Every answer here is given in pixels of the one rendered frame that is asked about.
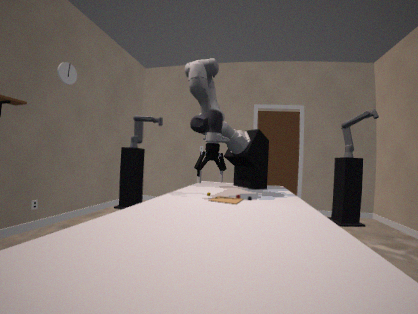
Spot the tan flat mat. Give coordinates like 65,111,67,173
208,196,242,204

